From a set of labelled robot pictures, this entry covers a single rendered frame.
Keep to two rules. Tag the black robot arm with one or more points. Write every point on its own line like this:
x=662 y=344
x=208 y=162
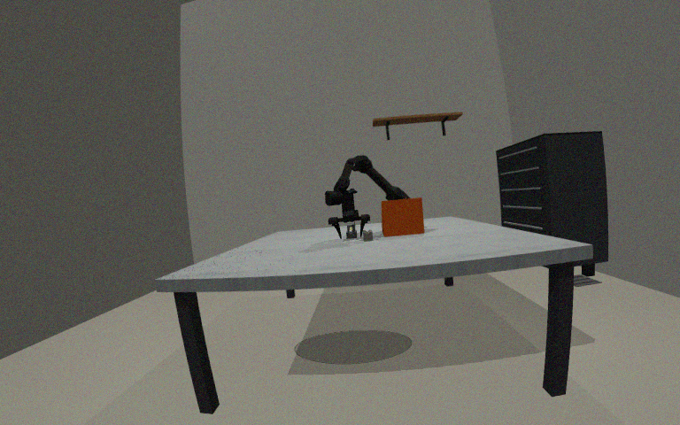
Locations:
x=344 y=196

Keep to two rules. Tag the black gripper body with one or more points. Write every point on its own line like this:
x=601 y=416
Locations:
x=335 y=220

